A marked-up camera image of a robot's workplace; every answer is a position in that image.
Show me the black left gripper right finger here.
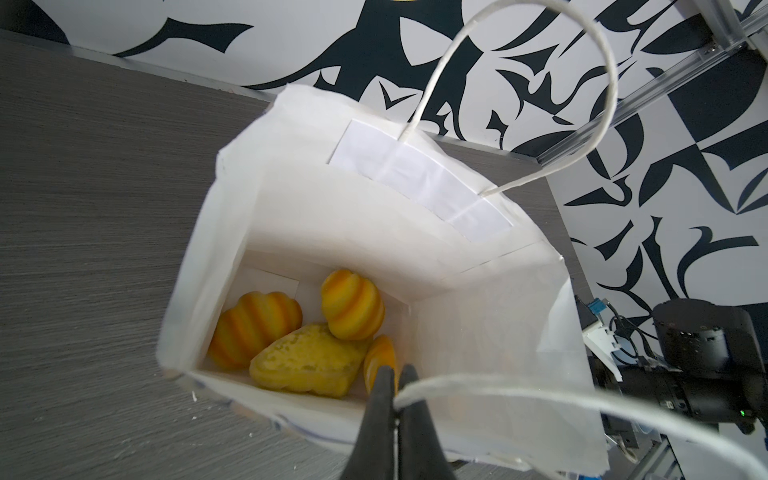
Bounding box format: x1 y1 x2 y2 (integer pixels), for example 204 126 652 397
398 400 456 480

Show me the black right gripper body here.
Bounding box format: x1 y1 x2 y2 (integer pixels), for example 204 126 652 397
618 299 767 435

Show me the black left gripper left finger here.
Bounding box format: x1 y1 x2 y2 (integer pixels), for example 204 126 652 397
340 366 396 480

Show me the croissant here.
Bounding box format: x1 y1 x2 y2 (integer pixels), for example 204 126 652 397
249 323 371 398
321 269 386 341
362 335 399 394
208 291 303 370

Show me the floral white paper bag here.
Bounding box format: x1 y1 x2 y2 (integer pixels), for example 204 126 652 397
154 0 768 480

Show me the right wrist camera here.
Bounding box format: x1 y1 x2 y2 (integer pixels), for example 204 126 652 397
577 299 638 384

